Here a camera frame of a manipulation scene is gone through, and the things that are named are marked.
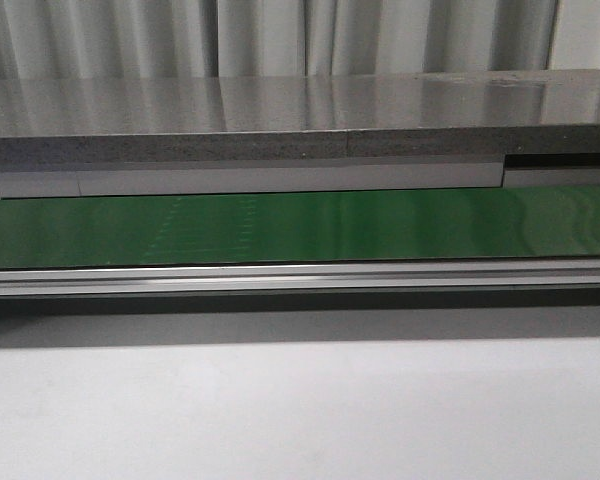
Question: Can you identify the grey stone countertop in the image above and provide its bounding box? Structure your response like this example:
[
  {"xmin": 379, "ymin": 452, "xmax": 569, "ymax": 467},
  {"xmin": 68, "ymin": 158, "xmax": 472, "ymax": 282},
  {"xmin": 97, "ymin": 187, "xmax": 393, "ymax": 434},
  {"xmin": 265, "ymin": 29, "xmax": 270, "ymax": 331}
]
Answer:
[{"xmin": 0, "ymin": 70, "xmax": 600, "ymax": 169}]

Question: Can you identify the green conveyor belt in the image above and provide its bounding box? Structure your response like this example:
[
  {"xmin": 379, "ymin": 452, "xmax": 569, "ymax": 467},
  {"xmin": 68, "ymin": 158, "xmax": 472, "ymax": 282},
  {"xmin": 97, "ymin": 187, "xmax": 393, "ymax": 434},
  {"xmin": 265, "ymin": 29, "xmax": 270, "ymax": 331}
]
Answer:
[{"xmin": 0, "ymin": 186, "xmax": 600, "ymax": 270}]

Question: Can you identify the white pleated curtain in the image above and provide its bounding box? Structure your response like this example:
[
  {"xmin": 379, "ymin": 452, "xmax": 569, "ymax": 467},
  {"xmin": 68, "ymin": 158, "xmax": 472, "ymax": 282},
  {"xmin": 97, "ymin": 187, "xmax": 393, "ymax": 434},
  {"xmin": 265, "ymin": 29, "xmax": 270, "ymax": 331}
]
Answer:
[{"xmin": 0, "ymin": 1, "xmax": 600, "ymax": 79}]

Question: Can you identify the aluminium conveyor side rail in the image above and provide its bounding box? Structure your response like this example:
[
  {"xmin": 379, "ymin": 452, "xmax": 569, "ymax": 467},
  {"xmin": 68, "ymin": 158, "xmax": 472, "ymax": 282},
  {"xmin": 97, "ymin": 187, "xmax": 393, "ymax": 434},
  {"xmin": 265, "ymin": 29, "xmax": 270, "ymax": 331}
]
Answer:
[{"xmin": 0, "ymin": 258, "xmax": 600, "ymax": 297}]

